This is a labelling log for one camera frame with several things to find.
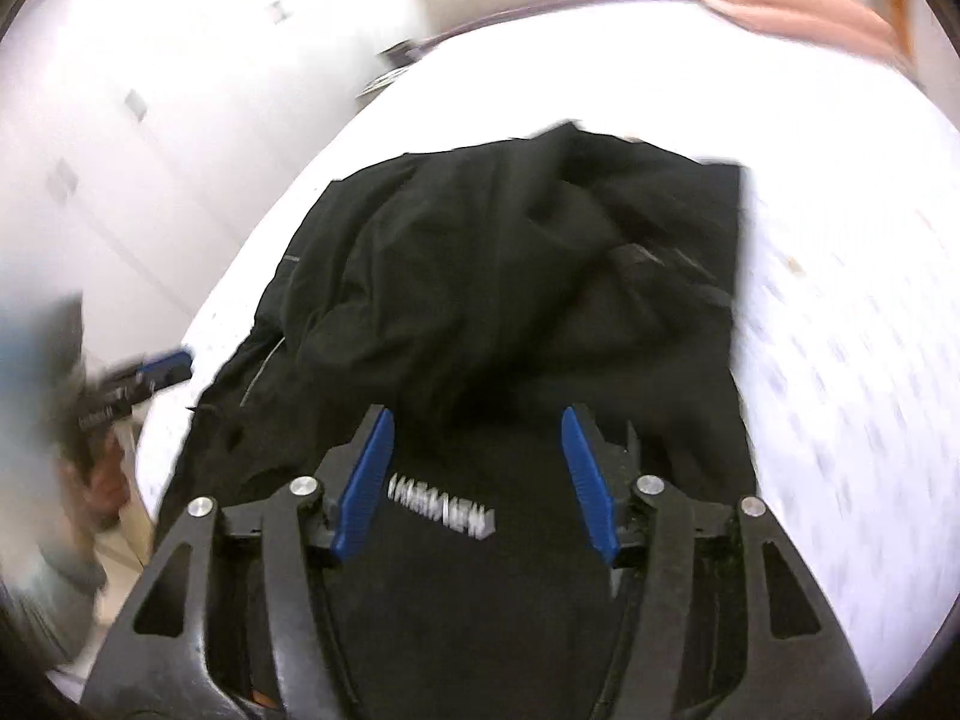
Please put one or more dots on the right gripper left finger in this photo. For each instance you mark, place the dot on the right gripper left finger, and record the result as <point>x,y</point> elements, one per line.
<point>231,618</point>

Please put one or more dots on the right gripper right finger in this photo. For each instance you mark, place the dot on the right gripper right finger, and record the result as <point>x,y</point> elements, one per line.
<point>721,616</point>

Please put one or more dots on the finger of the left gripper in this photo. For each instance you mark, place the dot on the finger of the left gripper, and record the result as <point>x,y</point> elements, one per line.
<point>162,370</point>

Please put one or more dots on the black hooded jacket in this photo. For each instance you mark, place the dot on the black hooded jacket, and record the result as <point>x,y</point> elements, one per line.
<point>477,293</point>

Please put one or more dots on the person left hand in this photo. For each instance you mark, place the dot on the person left hand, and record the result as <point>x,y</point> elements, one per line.
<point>96,488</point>

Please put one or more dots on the white nightstand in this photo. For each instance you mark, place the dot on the white nightstand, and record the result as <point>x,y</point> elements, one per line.
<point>397,59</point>

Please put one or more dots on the floral quilted bed cover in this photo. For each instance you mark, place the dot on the floral quilted bed cover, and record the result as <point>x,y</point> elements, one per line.
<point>847,331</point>

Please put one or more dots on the folded pink blanket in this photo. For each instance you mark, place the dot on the folded pink blanket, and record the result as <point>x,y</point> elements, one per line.
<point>843,24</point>

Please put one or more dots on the orange curtain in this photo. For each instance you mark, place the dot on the orange curtain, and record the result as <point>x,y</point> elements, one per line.
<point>900,21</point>

